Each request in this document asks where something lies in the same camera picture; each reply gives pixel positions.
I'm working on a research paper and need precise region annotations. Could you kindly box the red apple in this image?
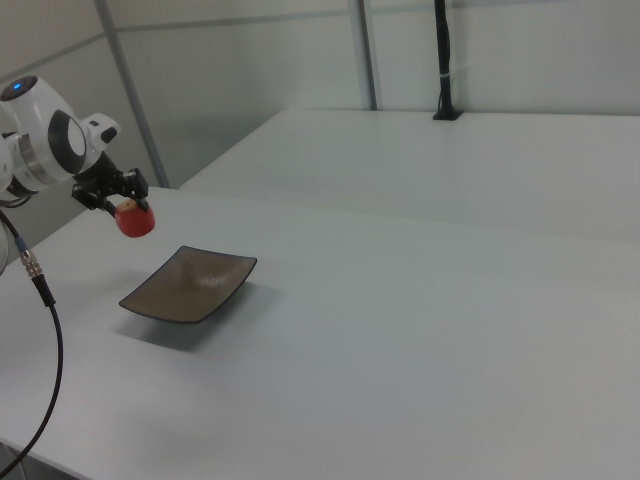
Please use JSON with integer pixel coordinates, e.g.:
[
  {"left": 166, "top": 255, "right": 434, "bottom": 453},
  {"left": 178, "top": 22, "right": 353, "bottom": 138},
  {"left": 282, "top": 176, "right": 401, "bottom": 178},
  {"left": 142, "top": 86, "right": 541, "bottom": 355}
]
[{"left": 114, "top": 198, "right": 158, "bottom": 240}]

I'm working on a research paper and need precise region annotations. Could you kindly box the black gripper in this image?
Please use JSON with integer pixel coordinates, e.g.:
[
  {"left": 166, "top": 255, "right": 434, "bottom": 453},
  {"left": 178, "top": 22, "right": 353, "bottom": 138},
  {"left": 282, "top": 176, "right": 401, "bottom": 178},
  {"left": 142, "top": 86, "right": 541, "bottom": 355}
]
[{"left": 70, "top": 153, "right": 150, "bottom": 220}]

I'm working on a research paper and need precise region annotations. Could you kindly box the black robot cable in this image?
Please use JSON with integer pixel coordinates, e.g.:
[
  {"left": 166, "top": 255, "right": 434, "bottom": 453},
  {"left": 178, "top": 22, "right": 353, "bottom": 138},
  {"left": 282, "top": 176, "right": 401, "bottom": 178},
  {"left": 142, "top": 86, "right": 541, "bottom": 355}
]
[{"left": 0, "top": 208, "right": 66, "bottom": 465}]

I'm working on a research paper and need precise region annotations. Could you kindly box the black pole with base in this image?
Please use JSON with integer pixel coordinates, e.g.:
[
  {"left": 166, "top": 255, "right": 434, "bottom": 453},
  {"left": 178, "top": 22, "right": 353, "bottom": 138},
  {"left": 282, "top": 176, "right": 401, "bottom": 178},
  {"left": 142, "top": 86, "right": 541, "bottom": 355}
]
[{"left": 431, "top": 0, "right": 464, "bottom": 123}]

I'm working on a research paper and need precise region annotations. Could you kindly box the grey metal partition post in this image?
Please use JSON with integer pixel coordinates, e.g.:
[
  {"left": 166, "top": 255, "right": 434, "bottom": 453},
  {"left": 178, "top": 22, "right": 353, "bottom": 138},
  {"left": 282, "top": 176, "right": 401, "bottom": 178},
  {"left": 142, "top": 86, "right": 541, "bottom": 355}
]
[
  {"left": 93, "top": 0, "right": 171, "bottom": 190},
  {"left": 348, "top": 0, "right": 380, "bottom": 111}
]

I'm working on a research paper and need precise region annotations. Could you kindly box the brown square ceramic plate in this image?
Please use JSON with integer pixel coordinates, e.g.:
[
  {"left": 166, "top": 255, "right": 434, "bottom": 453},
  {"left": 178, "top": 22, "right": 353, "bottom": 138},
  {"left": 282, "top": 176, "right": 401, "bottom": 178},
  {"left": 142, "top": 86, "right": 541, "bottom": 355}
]
[{"left": 118, "top": 244, "right": 259, "bottom": 325}]

